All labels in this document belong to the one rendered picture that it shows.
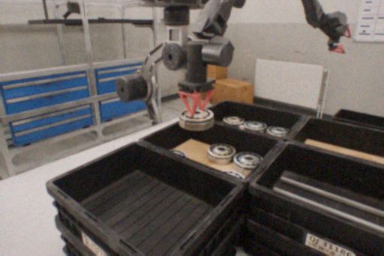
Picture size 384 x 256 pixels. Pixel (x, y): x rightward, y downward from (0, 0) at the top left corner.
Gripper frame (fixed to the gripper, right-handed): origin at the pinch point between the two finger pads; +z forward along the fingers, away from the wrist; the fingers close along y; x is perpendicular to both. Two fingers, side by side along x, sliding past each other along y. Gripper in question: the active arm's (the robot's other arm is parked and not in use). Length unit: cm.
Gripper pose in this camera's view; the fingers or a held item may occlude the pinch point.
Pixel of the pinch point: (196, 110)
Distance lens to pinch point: 73.7
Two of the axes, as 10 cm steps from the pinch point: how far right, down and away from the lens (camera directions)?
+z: -0.1, 9.3, 3.7
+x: -7.8, -2.4, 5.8
